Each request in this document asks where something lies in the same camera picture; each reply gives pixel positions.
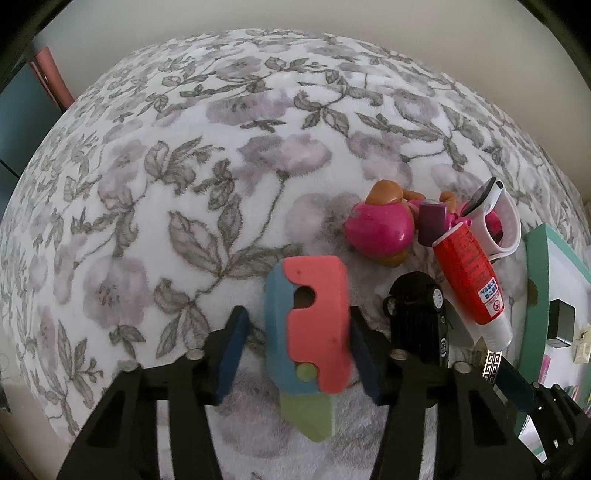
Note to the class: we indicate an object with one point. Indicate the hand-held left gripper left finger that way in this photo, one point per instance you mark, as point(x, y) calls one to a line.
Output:
point(231, 350)

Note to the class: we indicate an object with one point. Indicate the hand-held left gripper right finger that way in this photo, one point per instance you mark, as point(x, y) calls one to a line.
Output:
point(364, 360)

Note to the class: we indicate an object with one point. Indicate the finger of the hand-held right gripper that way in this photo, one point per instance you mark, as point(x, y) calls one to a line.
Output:
point(515, 383)

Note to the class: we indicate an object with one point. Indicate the gold patterned lighter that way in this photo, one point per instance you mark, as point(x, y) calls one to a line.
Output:
point(493, 367)

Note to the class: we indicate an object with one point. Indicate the orange blue green toy knife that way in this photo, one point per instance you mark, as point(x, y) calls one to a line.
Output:
point(318, 314)

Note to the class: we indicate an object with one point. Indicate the black toy car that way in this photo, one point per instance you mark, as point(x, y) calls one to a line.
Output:
point(415, 314)

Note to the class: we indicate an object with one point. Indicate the red glue tube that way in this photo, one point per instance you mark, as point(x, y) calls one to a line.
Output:
point(466, 267)

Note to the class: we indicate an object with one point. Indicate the teal cardboard box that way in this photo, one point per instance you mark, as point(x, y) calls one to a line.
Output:
point(535, 258)

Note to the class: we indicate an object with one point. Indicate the pink toy dog figure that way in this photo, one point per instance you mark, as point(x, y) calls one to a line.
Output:
point(378, 226)

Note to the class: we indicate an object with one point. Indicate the white smart watch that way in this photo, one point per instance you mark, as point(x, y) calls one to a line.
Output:
point(489, 194)

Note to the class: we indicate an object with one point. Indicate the dark grey block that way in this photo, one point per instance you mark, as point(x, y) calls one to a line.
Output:
point(562, 321)

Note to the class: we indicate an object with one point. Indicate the floral blanket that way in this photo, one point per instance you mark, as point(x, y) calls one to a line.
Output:
point(207, 161)

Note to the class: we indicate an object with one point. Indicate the dark teal cabinet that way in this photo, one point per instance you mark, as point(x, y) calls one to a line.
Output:
point(23, 124)

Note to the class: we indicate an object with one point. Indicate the pink bed rail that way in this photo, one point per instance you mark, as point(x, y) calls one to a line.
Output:
point(53, 74)

